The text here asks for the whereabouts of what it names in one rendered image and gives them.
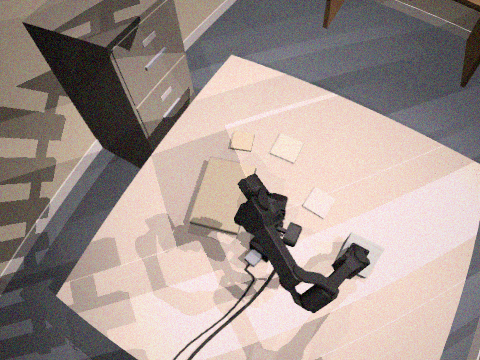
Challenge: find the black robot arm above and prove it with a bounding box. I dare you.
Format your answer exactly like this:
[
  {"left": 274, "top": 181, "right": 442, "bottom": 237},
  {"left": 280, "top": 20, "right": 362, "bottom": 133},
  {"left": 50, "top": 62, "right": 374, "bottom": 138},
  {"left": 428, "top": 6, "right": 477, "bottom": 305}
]
[{"left": 237, "top": 174, "right": 371, "bottom": 313}]

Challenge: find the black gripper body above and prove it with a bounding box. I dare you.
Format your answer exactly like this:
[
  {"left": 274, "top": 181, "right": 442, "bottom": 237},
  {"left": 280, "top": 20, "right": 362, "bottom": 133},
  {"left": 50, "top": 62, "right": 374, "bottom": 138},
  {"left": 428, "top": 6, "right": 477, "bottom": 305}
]
[{"left": 234, "top": 203, "right": 302, "bottom": 247}]

